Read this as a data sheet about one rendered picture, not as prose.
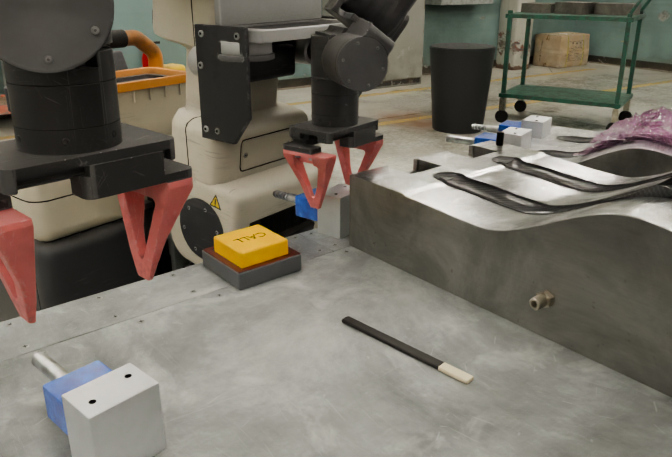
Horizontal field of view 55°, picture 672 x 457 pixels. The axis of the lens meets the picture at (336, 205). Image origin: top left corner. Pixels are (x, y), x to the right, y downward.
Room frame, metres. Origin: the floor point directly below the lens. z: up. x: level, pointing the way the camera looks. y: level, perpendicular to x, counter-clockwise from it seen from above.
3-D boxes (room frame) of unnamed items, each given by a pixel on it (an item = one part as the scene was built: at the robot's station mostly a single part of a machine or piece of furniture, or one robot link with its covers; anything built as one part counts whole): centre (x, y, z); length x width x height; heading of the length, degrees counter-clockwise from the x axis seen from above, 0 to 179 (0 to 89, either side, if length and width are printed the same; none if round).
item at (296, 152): (0.75, 0.02, 0.89); 0.07 x 0.07 x 0.09; 53
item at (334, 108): (0.77, 0.00, 0.96); 0.10 x 0.07 x 0.07; 143
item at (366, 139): (0.79, -0.01, 0.89); 0.07 x 0.07 x 0.09; 53
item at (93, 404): (0.38, 0.18, 0.83); 0.13 x 0.05 x 0.05; 48
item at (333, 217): (0.79, 0.03, 0.83); 0.13 x 0.05 x 0.05; 53
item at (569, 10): (5.02, -1.83, 0.50); 0.98 x 0.55 x 1.01; 58
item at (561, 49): (8.53, -2.93, 0.20); 0.63 x 0.44 x 0.40; 123
